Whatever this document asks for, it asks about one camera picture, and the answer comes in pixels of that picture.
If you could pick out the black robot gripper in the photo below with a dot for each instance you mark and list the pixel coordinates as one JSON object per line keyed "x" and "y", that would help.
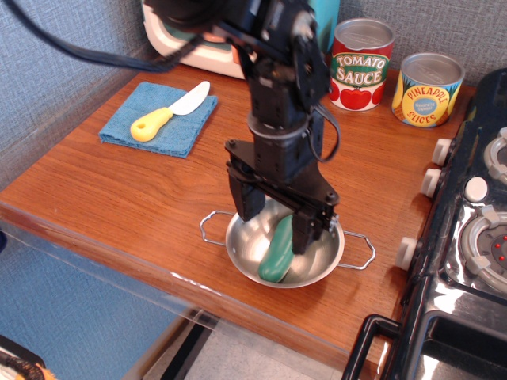
{"x": 283, "y": 165}

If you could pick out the silver metal two-handled bowl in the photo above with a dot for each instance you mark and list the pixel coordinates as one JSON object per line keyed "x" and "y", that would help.
{"x": 247, "y": 242}

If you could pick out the green toy pickle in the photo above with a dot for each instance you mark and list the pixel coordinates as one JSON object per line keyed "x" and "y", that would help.
{"x": 278, "y": 259}

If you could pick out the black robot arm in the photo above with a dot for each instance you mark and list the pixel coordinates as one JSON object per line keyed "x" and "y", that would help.
{"x": 287, "y": 78}

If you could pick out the blue folded towel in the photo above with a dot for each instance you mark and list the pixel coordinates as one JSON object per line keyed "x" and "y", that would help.
{"x": 176, "y": 138}

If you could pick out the white stove knob lower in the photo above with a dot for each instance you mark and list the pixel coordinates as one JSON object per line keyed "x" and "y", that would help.
{"x": 405, "y": 253}

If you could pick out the white stove knob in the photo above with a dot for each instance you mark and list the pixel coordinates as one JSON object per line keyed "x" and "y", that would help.
{"x": 430, "y": 182}
{"x": 405, "y": 253}
{"x": 440, "y": 151}

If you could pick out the white stove knob middle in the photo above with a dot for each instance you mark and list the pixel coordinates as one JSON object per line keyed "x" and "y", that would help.
{"x": 430, "y": 182}

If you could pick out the white stove knob upper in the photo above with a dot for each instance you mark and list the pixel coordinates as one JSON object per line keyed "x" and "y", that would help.
{"x": 440, "y": 151}

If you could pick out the tomato sauce can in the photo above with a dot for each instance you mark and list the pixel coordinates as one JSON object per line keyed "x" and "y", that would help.
{"x": 360, "y": 60}

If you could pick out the pineapple slices can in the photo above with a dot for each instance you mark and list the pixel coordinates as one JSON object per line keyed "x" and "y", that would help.
{"x": 427, "y": 88}

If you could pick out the black toy stove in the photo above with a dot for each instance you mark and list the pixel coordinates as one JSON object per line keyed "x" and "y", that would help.
{"x": 453, "y": 323}

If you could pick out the orange fuzzy object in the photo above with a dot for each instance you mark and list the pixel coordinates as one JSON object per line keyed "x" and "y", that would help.
{"x": 47, "y": 375}

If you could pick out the yellow handled toy knife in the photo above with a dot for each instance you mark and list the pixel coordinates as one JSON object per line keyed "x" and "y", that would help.
{"x": 147, "y": 127}

